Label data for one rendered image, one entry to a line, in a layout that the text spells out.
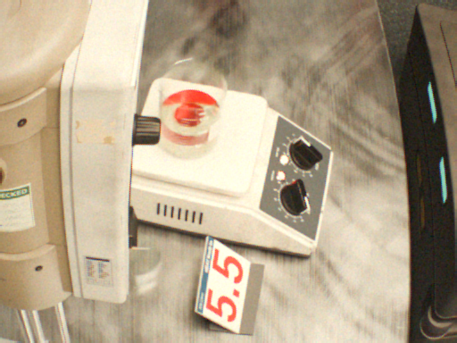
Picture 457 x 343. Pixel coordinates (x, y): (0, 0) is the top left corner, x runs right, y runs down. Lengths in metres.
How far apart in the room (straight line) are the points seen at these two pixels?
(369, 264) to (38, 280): 0.60
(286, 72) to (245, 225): 0.25
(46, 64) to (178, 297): 0.66
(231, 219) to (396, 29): 1.44
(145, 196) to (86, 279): 0.49
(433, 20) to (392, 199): 0.87
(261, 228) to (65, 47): 0.65
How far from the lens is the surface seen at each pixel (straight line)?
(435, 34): 1.97
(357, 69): 1.30
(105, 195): 0.52
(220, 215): 1.08
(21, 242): 0.56
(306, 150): 1.12
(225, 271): 1.08
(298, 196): 1.09
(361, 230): 1.16
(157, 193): 1.07
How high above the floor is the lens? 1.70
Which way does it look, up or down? 54 degrees down
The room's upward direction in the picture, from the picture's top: 9 degrees clockwise
